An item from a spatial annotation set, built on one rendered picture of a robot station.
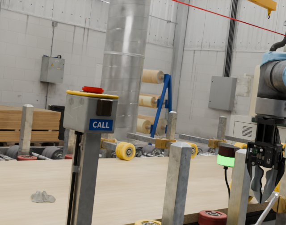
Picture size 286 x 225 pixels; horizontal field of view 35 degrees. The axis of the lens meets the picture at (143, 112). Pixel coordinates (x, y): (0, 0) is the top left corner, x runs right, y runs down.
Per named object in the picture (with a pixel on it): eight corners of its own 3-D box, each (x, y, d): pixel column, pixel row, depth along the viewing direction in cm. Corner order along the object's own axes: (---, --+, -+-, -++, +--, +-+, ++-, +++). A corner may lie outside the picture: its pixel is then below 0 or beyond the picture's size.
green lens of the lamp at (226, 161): (243, 166, 123) (244, 157, 122) (230, 166, 118) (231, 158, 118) (225, 161, 127) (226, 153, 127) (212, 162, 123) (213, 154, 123)
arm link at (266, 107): (260, 97, 114) (294, 102, 110) (258, 116, 114) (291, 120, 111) (253, 97, 107) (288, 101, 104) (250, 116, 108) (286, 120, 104)
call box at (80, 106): (114, 137, 84) (119, 95, 83) (83, 137, 79) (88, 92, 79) (91, 131, 89) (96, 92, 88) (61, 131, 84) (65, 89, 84)
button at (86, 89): (107, 97, 83) (108, 88, 83) (90, 96, 81) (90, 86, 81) (94, 96, 86) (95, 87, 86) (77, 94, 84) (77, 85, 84)
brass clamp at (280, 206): (309, 211, 141) (311, 195, 141) (286, 215, 132) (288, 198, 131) (290, 206, 145) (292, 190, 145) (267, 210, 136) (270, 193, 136)
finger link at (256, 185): (242, 203, 109) (247, 165, 108) (249, 199, 114) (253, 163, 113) (256, 206, 107) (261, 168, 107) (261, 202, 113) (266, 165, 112)
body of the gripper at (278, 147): (242, 166, 107) (249, 115, 106) (251, 162, 115) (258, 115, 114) (276, 172, 104) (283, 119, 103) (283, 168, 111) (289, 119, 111)
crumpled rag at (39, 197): (57, 203, 125) (58, 194, 124) (32, 202, 122) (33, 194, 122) (52, 194, 133) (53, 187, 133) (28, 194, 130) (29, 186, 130)
